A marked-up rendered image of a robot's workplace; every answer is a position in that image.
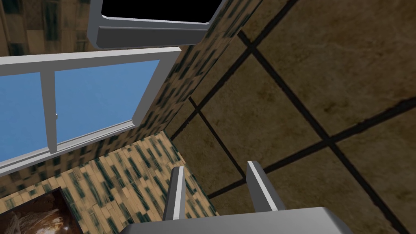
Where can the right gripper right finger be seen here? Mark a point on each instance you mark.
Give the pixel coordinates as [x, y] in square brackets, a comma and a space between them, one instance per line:
[260, 190]

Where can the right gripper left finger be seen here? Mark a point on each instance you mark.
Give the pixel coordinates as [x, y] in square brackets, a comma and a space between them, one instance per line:
[175, 195]

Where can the brown framed wall picture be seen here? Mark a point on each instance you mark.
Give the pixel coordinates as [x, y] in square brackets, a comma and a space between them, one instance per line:
[39, 214]

